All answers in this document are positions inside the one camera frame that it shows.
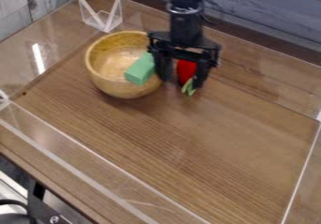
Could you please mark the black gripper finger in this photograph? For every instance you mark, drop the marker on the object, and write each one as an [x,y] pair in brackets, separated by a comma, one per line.
[202,71]
[163,65]

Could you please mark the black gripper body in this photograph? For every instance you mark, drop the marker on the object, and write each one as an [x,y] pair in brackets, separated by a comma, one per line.
[183,42]

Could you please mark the green rectangular block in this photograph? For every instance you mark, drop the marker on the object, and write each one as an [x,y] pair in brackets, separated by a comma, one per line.
[140,70]

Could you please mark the brown wooden bowl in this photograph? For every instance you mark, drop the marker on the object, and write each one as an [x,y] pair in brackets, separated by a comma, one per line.
[108,57]

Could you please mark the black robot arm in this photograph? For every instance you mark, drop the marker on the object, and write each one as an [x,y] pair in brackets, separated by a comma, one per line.
[183,42]

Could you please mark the red toy strawberry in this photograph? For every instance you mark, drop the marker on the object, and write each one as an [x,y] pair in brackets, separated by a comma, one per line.
[184,72]

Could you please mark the clear acrylic stand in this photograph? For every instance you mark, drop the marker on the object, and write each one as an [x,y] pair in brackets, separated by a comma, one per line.
[101,20]

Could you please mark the black metal clamp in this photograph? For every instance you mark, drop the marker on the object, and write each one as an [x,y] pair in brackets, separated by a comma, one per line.
[41,214]

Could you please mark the clear acrylic tray wall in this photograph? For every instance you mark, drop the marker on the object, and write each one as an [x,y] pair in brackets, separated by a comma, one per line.
[107,195]

